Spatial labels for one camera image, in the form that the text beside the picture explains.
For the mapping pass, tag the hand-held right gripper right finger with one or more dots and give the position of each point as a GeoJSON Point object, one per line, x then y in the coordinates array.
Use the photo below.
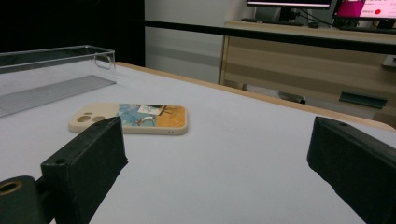
{"type": "Point", "coordinates": [358, 165]}

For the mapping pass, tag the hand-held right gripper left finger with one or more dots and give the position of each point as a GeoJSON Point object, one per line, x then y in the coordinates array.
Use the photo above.
{"type": "Point", "coordinates": [84, 165]}

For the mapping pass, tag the cream painted phone case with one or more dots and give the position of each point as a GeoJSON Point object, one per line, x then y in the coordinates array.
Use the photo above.
{"type": "Point", "coordinates": [155, 121]}

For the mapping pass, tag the clear acrylic box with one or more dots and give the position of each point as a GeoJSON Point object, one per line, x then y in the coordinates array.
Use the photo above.
{"type": "Point", "coordinates": [46, 90]}

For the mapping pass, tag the chair base with caster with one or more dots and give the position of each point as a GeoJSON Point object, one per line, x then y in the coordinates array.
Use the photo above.
{"type": "Point", "coordinates": [292, 98]}

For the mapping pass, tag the white power strip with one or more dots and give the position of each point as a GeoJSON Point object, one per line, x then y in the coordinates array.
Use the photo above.
{"type": "Point", "coordinates": [390, 61]}

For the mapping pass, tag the beige wooden desk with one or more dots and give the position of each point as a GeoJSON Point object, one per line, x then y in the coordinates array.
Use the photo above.
{"type": "Point", "coordinates": [295, 68]}

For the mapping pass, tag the black curtain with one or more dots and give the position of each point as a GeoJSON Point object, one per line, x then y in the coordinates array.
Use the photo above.
{"type": "Point", "coordinates": [71, 21]}

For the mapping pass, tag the monitor with pink screen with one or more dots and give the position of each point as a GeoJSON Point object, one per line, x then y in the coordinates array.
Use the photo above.
{"type": "Point", "coordinates": [358, 9]}

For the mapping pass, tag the black keyboard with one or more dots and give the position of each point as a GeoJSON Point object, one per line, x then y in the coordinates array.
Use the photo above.
{"type": "Point", "coordinates": [271, 21]}

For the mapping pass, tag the black monitor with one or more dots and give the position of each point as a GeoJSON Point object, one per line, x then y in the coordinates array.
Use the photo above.
{"type": "Point", "coordinates": [288, 3]}

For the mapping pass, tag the black metal rail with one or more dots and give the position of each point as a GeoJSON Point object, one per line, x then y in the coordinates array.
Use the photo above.
{"type": "Point", "coordinates": [280, 34]}

